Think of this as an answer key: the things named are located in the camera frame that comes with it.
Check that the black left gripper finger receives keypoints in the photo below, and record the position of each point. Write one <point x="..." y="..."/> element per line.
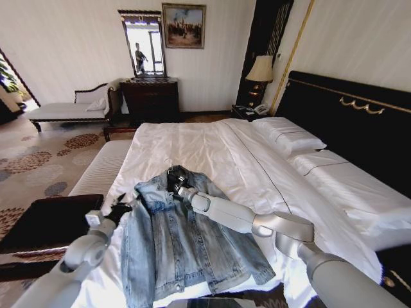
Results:
<point x="114" y="203"/>
<point x="122" y="197"/>

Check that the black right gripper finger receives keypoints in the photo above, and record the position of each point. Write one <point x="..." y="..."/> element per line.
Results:
<point x="170" y="174"/>
<point x="180" y="173"/>

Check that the thin clothes hanger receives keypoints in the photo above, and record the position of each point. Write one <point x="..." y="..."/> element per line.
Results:
<point x="175" y="166"/>

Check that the light blue denim jacket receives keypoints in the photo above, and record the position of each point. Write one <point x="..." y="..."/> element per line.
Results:
<point x="180" y="244"/>

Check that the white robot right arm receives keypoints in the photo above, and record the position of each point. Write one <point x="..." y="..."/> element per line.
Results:
<point x="289" y="229"/>

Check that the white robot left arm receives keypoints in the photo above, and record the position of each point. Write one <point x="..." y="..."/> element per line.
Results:
<point x="80" y="253"/>

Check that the white padded bed bench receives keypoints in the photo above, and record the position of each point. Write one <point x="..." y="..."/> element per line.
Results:
<point x="99" y="167"/>

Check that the bed with white duvet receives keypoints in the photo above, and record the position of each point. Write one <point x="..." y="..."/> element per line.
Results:
<point x="244" y="160"/>

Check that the dark wooden stool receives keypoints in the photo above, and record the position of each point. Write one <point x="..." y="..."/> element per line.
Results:
<point x="118" y="131"/>

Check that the black tray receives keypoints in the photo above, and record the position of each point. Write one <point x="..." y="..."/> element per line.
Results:
<point x="48" y="221"/>

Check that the dark wooden dresser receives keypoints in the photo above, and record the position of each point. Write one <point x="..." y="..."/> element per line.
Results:
<point x="151" y="99"/>

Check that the dark wooden nightstand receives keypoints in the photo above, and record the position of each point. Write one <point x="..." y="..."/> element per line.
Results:
<point x="244" y="114"/>

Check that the white cushion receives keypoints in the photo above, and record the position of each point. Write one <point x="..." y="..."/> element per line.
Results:
<point x="97" y="104"/>

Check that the dark wooden low table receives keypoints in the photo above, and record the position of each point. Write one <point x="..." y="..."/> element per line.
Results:
<point x="29" y="261"/>

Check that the white telephone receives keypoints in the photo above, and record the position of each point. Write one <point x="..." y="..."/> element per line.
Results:
<point x="261" y="109"/>

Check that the white chaise longue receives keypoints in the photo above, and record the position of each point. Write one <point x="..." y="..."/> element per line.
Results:
<point x="64" y="110"/>

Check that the white pillow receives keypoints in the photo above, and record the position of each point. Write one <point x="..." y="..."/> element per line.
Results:
<point x="285" y="134"/>
<point x="350" y="189"/>

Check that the person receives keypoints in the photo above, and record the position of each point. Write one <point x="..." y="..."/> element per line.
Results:
<point x="140" y="57"/>

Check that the robot front dark panel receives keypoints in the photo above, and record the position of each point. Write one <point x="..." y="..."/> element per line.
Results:
<point x="215" y="303"/>

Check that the table lamp with cream shade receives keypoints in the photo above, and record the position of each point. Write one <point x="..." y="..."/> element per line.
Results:
<point x="260" y="69"/>

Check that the dark framed dresser mirror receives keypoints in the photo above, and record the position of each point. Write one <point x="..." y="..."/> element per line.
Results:
<point x="159" y="41"/>

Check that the gold framed painting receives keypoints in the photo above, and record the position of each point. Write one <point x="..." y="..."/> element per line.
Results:
<point x="183" y="26"/>

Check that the green plant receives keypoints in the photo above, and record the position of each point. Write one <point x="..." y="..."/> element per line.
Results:
<point x="8" y="77"/>

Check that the black headboard with gold trim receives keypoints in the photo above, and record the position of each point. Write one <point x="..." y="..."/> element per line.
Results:
<point x="353" y="125"/>

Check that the dark cabinet with gold ornament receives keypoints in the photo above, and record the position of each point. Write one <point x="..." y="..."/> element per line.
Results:
<point x="393" y="276"/>

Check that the black wall panel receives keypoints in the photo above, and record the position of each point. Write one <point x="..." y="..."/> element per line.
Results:
<point x="257" y="38"/>

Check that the dark door frame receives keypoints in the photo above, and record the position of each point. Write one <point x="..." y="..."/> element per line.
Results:
<point x="22" y="77"/>

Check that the gold wall strip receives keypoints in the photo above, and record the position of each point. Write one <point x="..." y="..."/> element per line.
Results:
<point x="298" y="41"/>

